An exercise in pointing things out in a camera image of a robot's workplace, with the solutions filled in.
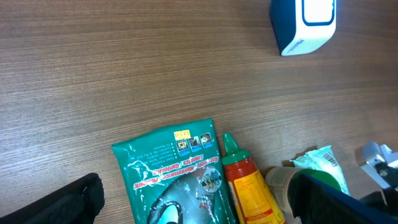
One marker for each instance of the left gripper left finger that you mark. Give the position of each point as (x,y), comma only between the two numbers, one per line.
(78,202)

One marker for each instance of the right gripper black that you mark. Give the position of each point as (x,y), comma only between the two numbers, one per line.
(385,201)

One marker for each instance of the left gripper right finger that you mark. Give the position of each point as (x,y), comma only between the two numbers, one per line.
(315,202)

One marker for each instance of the mint green wipes packet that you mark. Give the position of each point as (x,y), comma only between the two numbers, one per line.
(323,159)

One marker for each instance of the red chili sauce bottle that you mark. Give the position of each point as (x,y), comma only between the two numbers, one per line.
(253,200)

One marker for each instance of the green 3M gloves packet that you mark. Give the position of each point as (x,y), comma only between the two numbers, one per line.
(174,174)

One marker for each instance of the green lid jar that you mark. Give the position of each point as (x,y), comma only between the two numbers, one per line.
(279,181)

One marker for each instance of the white barcode scanner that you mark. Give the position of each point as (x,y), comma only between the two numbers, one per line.
(302,26)

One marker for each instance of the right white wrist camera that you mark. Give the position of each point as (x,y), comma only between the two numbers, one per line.
(380,163)

